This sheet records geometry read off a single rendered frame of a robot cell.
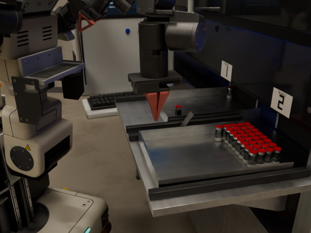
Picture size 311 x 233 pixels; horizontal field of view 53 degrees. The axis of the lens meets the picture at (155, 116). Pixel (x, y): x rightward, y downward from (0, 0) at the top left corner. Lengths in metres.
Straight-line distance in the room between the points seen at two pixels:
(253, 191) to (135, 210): 1.36
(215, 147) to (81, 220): 0.88
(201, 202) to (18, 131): 0.73
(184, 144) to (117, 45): 0.76
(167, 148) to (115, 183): 1.43
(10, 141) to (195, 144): 0.68
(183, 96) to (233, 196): 0.65
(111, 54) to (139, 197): 1.03
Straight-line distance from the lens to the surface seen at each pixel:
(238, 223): 1.27
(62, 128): 1.27
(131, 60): 1.56
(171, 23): 0.59
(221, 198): 0.72
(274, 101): 0.93
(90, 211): 1.63
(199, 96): 1.31
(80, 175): 2.41
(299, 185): 0.82
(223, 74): 1.20
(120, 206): 2.08
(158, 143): 0.92
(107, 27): 1.51
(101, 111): 1.37
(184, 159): 0.84
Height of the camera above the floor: 1.31
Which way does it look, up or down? 23 degrees down
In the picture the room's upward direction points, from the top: straight up
